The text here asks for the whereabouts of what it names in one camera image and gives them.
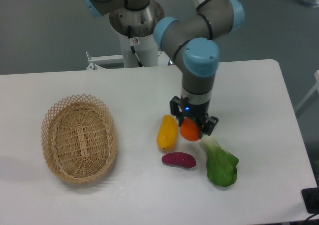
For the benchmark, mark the purple sweet potato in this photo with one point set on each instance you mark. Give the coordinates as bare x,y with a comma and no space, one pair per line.
180,159

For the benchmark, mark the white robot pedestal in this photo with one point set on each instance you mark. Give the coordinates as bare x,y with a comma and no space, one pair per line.
135,32

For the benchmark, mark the orange fruit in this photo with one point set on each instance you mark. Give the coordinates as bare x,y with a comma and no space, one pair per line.
189,130

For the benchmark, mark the black device at table edge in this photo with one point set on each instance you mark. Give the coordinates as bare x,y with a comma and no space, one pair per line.
311,199

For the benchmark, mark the green bok choy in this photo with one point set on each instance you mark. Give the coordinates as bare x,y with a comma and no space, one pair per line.
221,165

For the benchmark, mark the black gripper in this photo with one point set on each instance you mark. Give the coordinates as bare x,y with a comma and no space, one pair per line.
194,107

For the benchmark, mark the yellow mango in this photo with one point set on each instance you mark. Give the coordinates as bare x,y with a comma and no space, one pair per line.
167,133

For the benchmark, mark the white frame at right edge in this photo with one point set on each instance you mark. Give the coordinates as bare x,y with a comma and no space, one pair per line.
309,97

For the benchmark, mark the woven wicker basket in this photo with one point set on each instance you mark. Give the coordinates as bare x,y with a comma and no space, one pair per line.
79,139

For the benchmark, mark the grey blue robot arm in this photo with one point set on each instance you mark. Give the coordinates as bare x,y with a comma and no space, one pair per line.
189,44

